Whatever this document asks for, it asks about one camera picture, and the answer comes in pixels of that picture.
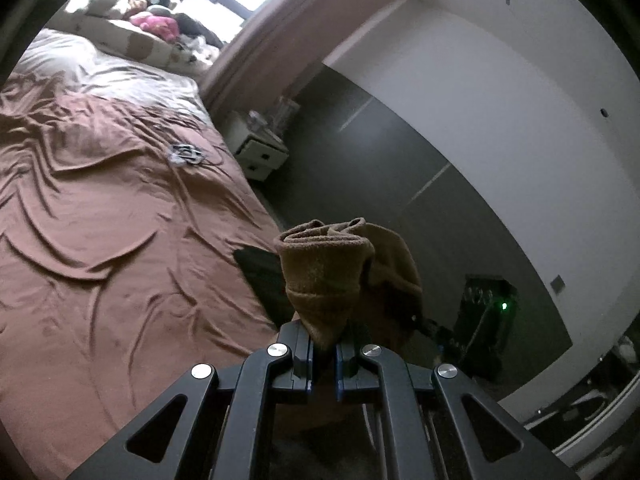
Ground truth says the white brown patched long pillow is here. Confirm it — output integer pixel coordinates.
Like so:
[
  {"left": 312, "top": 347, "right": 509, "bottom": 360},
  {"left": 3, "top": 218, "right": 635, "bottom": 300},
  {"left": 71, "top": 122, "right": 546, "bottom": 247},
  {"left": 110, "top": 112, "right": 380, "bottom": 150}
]
[{"left": 65, "top": 12, "right": 221, "bottom": 71}]

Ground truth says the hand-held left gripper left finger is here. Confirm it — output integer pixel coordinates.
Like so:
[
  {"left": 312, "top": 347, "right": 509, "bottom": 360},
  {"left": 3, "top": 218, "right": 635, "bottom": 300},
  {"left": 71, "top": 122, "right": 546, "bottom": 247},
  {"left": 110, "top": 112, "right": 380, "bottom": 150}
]
[{"left": 65, "top": 321, "right": 316, "bottom": 480}]

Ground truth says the beige plush toy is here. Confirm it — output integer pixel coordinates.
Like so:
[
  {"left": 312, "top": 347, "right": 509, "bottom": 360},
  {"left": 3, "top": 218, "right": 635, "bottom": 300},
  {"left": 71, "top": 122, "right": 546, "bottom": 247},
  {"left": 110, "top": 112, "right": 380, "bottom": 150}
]
[{"left": 82, "top": 0, "right": 133, "bottom": 18}]

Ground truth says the brown printed t-shirt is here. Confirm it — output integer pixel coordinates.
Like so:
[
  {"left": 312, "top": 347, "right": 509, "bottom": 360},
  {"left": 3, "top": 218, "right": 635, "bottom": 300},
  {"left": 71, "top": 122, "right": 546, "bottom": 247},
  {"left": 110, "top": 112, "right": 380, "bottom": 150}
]
[{"left": 274, "top": 217, "right": 441, "bottom": 431}]

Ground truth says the clear container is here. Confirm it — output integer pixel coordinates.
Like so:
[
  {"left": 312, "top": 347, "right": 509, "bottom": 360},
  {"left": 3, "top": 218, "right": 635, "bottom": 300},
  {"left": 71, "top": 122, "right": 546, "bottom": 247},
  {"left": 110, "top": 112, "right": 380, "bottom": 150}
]
[{"left": 272, "top": 96, "right": 301, "bottom": 133}]

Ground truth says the pinkish brown blanket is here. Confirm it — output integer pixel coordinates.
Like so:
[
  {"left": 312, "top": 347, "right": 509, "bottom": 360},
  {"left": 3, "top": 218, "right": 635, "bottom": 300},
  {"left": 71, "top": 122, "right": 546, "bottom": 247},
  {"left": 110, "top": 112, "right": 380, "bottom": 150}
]
[{"left": 0, "top": 72, "right": 281, "bottom": 480}]

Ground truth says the pink plush toy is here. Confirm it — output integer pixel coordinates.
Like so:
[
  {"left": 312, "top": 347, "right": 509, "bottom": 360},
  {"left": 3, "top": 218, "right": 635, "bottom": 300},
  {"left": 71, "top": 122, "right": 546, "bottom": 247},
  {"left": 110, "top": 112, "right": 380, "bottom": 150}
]
[{"left": 129, "top": 12, "right": 180, "bottom": 41}]

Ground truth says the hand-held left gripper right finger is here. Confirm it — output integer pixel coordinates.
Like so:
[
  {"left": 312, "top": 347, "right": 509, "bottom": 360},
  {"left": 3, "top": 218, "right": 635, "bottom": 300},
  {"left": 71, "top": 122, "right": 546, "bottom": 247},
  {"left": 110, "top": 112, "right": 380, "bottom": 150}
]
[{"left": 336, "top": 322, "right": 578, "bottom": 480}]

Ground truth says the white nightstand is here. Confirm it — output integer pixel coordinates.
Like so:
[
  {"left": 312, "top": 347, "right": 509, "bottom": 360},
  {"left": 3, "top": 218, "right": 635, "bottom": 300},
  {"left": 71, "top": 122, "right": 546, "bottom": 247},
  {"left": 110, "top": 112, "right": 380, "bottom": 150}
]
[{"left": 222, "top": 110, "right": 290, "bottom": 182}]

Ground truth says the black folded garment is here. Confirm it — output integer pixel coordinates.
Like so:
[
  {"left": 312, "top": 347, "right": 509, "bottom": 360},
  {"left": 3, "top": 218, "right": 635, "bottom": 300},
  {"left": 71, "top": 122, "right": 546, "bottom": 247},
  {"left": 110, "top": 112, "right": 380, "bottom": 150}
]
[{"left": 234, "top": 247, "right": 293, "bottom": 328}]

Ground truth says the pinkish curtain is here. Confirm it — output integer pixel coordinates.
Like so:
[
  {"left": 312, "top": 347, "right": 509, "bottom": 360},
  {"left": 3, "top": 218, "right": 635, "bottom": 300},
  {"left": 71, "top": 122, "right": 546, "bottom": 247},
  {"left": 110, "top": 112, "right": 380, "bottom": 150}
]
[{"left": 200, "top": 0, "right": 416, "bottom": 111}]

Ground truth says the black cloth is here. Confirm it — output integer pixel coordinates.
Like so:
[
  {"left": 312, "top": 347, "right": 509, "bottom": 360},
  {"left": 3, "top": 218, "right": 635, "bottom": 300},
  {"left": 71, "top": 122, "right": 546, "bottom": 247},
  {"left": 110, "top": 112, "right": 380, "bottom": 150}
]
[{"left": 175, "top": 12, "right": 223, "bottom": 46}]

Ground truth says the white bed sheet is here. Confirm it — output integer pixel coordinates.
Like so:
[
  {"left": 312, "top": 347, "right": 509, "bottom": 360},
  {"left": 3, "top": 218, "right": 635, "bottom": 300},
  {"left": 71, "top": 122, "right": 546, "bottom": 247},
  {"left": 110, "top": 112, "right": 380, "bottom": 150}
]
[{"left": 15, "top": 29, "right": 201, "bottom": 111}]

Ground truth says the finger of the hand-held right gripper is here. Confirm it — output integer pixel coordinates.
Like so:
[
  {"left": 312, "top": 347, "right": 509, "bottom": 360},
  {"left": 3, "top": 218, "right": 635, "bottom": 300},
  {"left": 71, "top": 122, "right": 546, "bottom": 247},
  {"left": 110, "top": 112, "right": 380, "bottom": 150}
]
[{"left": 412, "top": 314, "right": 453, "bottom": 348}]

